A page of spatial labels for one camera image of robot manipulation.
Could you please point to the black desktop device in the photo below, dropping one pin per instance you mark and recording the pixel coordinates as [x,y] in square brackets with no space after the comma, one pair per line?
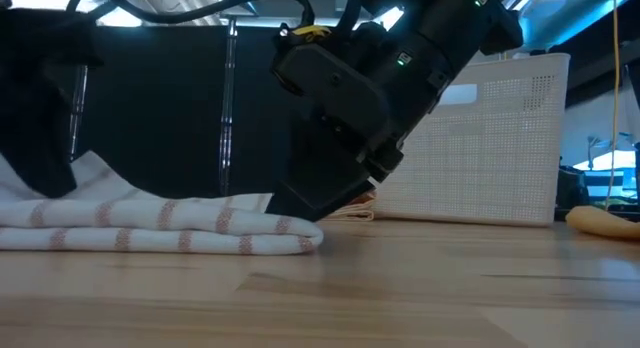
[572,193]

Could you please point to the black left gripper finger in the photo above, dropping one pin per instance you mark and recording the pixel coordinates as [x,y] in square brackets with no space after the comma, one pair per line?
[35,143]

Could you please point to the yellow tag on right gripper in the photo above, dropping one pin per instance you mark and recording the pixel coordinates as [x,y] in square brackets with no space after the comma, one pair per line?
[312,33]

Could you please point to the orange checked towel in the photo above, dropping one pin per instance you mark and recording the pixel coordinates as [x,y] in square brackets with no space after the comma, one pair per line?
[355,210]

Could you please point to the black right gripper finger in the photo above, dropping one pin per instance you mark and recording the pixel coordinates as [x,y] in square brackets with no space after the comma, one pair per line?
[320,183]

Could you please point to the white perforated plastic basket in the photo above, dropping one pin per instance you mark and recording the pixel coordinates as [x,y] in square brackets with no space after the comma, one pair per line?
[490,163]

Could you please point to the white striped towel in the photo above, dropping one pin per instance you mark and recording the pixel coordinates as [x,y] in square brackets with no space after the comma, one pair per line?
[150,228]

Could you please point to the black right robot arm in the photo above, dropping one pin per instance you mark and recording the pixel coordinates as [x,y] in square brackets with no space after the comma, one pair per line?
[450,23]

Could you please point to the plain tan towel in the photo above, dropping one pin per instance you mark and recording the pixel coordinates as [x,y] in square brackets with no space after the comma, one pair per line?
[600,223]

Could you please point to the black room divider screen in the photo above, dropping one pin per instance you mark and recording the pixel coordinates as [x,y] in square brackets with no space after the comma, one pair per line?
[160,113]

